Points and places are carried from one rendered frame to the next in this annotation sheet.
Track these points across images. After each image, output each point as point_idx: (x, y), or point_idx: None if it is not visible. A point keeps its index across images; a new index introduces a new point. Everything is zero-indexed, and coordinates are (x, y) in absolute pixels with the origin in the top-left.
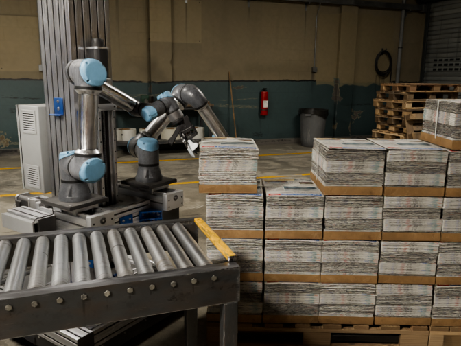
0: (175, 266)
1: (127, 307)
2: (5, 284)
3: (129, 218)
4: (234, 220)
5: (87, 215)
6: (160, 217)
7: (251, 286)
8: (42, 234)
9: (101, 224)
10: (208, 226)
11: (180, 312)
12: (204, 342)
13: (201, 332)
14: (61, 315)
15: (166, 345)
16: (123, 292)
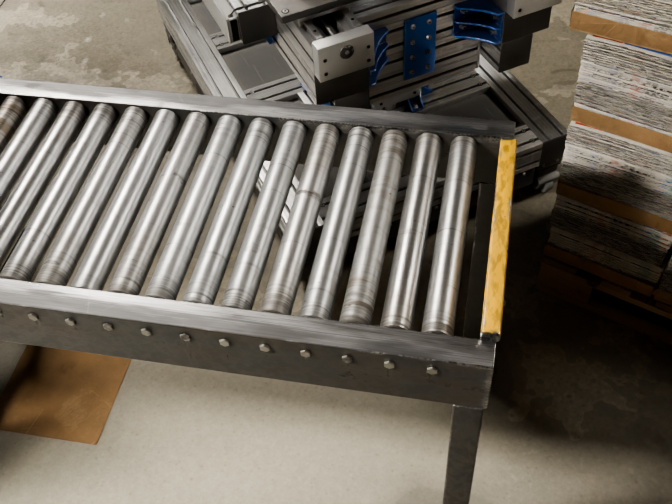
0: (569, 56)
1: (264, 366)
2: (85, 255)
3: (427, 21)
4: (640, 105)
5: (316, 36)
6: (500, 25)
7: (647, 234)
8: (199, 106)
9: (343, 59)
10: (510, 185)
11: (524, 187)
12: (535, 276)
13: (541, 251)
14: (154, 348)
15: (465, 259)
16: (254, 347)
